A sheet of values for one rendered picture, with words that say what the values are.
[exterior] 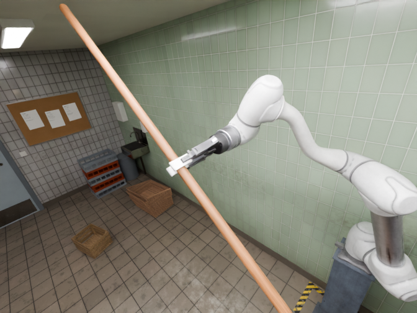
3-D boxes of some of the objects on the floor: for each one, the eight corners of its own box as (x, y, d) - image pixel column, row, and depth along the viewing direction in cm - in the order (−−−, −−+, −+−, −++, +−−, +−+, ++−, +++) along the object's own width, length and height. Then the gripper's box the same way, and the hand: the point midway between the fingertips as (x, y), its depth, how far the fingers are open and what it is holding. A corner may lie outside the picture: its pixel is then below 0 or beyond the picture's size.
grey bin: (143, 175, 442) (136, 153, 417) (126, 183, 420) (118, 161, 394) (134, 170, 467) (128, 149, 442) (120, 177, 445) (112, 156, 419)
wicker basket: (151, 221, 312) (147, 208, 299) (132, 208, 345) (128, 195, 333) (174, 204, 344) (170, 190, 332) (154, 193, 378) (151, 181, 365)
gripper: (239, 136, 66) (185, 167, 52) (219, 159, 79) (170, 189, 65) (224, 120, 68) (169, 146, 53) (207, 145, 80) (158, 171, 66)
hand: (179, 164), depth 61 cm, fingers closed on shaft, 3 cm apart
